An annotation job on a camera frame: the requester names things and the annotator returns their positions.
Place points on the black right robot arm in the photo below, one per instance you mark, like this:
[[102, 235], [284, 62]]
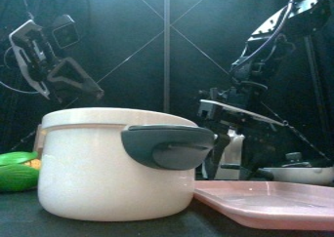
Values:
[[304, 13]]

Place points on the pink plastic tray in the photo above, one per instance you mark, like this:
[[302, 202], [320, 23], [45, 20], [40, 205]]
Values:
[[268, 205]]

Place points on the green toy corn cob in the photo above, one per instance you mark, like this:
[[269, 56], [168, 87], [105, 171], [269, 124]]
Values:
[[17, 179]]

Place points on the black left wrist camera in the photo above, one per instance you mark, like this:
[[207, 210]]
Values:
[[65, 34]]

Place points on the grey vertical frame pole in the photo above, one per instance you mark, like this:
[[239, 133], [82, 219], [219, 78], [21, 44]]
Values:
[[167, 52]]

